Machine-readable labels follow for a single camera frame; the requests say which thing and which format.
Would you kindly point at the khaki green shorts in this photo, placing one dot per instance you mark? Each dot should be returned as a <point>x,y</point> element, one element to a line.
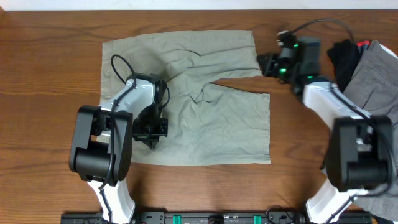
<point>208,124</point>

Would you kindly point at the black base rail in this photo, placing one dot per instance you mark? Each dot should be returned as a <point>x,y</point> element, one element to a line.
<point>278,217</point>

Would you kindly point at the red garment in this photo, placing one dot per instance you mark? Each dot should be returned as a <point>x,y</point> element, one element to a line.
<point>364,44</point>

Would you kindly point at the light blue garment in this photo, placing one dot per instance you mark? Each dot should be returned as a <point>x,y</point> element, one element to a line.
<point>390,52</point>

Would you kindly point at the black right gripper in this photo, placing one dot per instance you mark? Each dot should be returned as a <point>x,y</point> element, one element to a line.
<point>267,68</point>

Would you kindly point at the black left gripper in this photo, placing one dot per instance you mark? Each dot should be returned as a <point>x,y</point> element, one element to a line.
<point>150,134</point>

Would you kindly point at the grey shorts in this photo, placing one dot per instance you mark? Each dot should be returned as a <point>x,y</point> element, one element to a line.
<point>362,155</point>

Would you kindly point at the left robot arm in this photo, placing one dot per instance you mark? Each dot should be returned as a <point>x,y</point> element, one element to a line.
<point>101,149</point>

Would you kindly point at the black garment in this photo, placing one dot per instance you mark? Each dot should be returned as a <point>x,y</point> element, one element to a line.
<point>345,57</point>

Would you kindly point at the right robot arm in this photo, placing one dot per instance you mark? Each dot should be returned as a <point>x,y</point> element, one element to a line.
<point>311,92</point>

